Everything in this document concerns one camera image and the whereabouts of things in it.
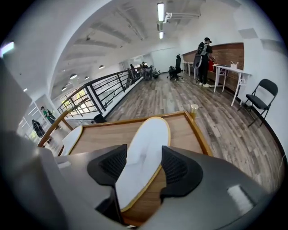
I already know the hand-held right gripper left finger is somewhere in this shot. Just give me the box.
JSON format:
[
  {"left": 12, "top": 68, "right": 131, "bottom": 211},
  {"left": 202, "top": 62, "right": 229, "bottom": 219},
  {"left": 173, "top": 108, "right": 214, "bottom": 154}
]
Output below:
[{"left": 86, "top": 144, "right": 128, "bottom": 226}]

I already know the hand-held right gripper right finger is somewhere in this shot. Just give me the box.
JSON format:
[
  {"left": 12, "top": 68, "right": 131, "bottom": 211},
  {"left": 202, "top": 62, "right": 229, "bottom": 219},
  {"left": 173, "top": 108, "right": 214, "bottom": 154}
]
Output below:
[{"left": 159, "top": 145, "right": 204, "bottom": 203}]

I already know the white oval insole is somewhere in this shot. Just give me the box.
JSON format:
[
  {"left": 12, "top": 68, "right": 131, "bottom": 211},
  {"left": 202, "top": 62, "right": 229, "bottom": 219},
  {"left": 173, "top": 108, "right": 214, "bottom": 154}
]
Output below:
[
  {"left": 115, "top": 116, "right": 171, "bottom": 213},
  {"left": 61, "top": 125, "right": 84, "bottom": 157}
]

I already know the wooden shoe rack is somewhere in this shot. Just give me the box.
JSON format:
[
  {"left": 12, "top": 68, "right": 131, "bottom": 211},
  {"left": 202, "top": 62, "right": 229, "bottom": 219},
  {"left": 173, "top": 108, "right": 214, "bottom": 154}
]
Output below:
[{"left": 36, "top": 104, "right": 214, "bottom": 228}]

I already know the black trash bin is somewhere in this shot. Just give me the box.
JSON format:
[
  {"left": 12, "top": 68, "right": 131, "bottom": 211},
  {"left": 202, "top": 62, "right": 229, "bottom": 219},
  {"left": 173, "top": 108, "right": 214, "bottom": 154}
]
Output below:
[{"left": 93, "top": 114, "right": 107, "bottom": 124}]

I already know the black metal railing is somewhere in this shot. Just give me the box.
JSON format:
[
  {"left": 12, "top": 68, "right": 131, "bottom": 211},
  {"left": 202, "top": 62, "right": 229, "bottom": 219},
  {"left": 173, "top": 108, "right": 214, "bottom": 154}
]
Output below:
[{"left": 57, "top": 68, "right": 145, "bottom": 118}]

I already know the dark wheeled equipment cluster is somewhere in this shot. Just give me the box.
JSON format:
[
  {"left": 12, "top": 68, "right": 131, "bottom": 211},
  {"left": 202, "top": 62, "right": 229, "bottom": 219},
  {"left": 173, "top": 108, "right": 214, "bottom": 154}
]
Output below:
[{"left": 130, "top": 61, "right": 162, "bottom": 81}]

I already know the black office chair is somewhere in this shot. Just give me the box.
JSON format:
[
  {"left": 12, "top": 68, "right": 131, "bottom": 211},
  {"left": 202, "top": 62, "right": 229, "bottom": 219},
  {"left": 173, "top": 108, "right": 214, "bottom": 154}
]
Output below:
[{"left": 166, "top": 53, "right": 184, "bottom": 82}]

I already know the white folding table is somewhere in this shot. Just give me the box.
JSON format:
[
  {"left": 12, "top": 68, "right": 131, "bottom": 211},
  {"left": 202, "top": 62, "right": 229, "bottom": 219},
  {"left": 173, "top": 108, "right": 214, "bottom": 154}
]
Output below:
[
  {"left": 182, "top": 61, "right": 199, "bottom": 80},
  {"left": 212, "top": 63, "right": 253, "bottom": 107}
]

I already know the black folding chair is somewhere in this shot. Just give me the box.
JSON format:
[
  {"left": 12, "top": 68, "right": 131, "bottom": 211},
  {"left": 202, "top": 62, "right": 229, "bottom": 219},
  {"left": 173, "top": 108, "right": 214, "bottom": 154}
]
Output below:
[{"left": 237, "top": 78, "right": 279, "bottom": 128}]

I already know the red box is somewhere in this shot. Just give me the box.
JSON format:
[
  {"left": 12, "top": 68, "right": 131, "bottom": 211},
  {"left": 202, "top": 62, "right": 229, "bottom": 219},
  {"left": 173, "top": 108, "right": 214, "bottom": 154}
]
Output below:
[{"left": 207, "top": 59, "right": 217, "bottom": 73}]

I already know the white ceiling-mounted unit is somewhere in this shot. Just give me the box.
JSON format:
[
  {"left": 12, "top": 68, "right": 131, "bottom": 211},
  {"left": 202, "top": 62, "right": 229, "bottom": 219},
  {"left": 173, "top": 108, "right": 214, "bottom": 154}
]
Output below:
[{"left": 163, "top": 12, "right": 201, "bottom": 23}]

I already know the white floor cable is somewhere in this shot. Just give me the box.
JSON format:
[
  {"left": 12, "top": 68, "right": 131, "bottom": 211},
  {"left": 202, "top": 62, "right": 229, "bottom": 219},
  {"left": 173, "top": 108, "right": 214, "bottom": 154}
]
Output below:
[{"left": 277, "top": 154, "right": 285, "bottom": 181}]

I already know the white wall vent panel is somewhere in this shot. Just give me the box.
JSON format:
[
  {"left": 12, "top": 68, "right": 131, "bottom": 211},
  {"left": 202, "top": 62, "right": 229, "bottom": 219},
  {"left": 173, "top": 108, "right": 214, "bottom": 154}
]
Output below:
[{"left": 238, "top": 27, "right": 258, "bottom": 40}]

